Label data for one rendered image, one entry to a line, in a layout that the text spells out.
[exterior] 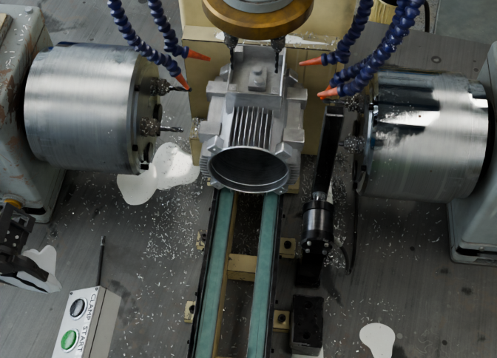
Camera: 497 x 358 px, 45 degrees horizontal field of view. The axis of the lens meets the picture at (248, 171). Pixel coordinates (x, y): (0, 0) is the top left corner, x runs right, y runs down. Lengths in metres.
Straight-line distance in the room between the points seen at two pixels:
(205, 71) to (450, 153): 0.50
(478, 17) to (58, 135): 2.34
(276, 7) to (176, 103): 0.64
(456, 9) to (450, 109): 2.04
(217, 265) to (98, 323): 0.28
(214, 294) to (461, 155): 0.50
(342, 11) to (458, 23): 1.82
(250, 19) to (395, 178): 0.39
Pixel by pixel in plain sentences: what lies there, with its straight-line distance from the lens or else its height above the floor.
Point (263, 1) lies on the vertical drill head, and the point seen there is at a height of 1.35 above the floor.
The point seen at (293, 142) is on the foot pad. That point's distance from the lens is 1.10.
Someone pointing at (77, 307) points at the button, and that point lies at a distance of 0.98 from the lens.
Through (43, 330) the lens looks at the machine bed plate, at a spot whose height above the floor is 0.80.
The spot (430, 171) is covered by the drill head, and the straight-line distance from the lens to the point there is 1.09.
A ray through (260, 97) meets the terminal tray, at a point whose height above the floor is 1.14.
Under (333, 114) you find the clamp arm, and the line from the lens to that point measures 0.92.
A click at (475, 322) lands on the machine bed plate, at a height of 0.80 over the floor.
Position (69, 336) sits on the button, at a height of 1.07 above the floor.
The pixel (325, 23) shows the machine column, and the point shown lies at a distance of 1.27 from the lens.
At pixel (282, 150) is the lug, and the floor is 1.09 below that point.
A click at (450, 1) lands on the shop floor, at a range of 3.13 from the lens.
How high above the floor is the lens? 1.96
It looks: 57 degrees down
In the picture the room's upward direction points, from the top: straight up
